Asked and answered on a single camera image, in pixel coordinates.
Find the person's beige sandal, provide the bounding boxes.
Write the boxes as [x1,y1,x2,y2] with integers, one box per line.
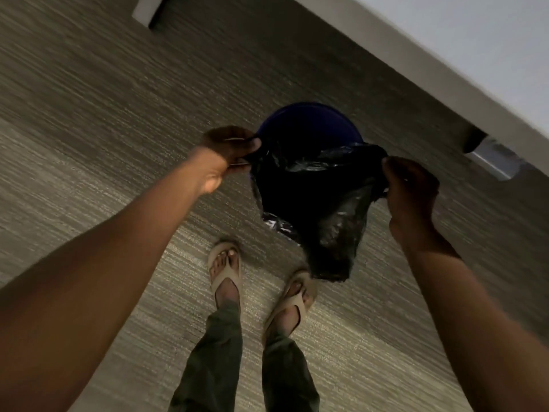
[262,270,318,340]
[207,240,243,312]

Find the person's right hand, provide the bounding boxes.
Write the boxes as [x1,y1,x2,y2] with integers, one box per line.
[381,156,441,237]

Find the blue round waste bin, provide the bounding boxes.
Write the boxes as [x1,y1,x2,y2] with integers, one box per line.
[256,102,365,151]

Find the person's left beige sandal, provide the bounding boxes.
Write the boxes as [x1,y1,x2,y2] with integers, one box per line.
[207,240,243,312]

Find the white desk leg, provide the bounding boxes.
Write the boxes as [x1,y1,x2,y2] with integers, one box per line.
[462,126,531,182]
[132,0,173,31]

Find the black plastic trash bag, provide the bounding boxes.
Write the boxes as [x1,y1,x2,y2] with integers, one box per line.
[248,141,389,283]

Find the person's left forearm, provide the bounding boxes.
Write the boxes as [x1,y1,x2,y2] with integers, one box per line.
[0,146,207,412]

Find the olive green trousers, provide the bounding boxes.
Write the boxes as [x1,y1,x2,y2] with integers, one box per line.
[168,301,321,412]

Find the person's right beige sandal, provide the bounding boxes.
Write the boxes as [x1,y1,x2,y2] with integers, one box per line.
[262,270,318,340]

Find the person's right forearm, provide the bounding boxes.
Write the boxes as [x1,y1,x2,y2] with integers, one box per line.
[389,219,549,412]

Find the person's left hand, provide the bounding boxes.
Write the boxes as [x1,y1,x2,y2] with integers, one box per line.
[193,126,262,195]

